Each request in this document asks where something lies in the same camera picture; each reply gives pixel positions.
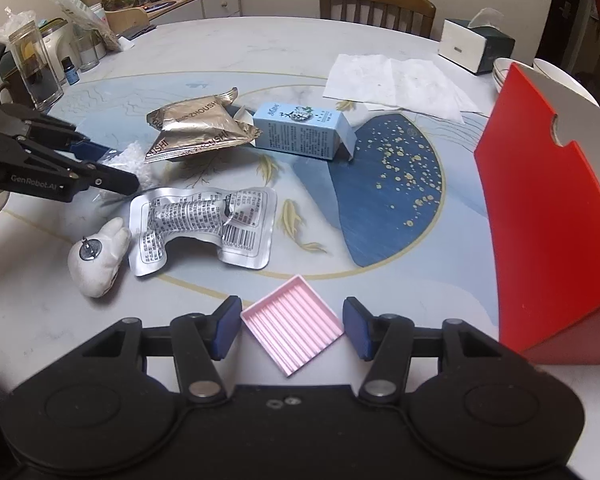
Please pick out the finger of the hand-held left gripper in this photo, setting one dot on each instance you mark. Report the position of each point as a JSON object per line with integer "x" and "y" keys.
{"x": 92, "y": 150}
{"x": 120, "y": 182}

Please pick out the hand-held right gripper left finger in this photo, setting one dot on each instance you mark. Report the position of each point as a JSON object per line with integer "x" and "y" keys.
{"x": 225, "y": 330}

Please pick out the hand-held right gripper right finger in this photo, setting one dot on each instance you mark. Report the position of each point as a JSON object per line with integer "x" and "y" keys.
{"x": 357, "y": 330}

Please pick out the white plastic bag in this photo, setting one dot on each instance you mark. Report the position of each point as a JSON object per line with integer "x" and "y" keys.
{"x": 132, "y": 157}

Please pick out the pink ribbed tray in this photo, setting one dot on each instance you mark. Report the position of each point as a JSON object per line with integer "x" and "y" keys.
{"x": 290, "y": 325}

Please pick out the silver foil pouch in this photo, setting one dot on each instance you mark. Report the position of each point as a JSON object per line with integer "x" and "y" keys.
{"x": 195, "y": 220}

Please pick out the white plush toy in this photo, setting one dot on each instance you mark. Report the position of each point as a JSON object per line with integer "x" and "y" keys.
{"x": 97, "y": 270}

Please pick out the gold foil packet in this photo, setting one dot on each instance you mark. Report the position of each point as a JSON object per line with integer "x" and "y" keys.
{"x": 195, "y": 130}

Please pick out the light blue carton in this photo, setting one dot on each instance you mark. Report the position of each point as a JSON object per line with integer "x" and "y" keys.
{"x": 300, "y": 130}

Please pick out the red cardboard box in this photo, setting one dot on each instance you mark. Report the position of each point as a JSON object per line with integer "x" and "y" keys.
{"x": 540, "y": 200}

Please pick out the white blue patterned desktop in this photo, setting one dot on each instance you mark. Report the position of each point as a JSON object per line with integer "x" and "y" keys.
{"x": 190, "y": 60}

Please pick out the small blue bottle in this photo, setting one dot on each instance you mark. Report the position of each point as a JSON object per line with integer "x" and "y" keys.
{"x": 71, "y": 75}

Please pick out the dark mug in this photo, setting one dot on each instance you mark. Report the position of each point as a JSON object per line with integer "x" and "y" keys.
{"x": 2, "y": 90}

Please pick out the tall glass jar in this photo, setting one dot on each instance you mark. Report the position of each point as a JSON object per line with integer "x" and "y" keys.
{"x": 35, "y": 75}

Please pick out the clear glass cup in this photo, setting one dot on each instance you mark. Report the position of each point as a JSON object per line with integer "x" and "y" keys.
{"x": 87, "y": 55}

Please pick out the white electric kettle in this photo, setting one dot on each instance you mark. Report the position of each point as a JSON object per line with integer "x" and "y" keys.
{"x": 55, "y": 55}

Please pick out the beige paper box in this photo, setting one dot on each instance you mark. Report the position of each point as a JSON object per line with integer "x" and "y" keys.
{"x": 127, "y": 20}

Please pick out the green white noodle packet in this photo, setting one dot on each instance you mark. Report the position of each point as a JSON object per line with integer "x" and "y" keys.
{"x": 75, "y": 7}

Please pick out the clear knotted plastic bag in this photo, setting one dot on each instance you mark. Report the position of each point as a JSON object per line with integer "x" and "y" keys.
{"x": 15, "y": 22}

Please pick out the white paper sheet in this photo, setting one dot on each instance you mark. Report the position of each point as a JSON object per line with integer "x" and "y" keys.
{"x": 380, "y": 80}

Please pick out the green white tissue box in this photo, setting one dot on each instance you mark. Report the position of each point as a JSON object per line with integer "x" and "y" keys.
{"x": 460, "y": 47}

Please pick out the dark door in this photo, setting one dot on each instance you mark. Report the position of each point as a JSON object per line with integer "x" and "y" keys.
{"x": 555, "y": 0}

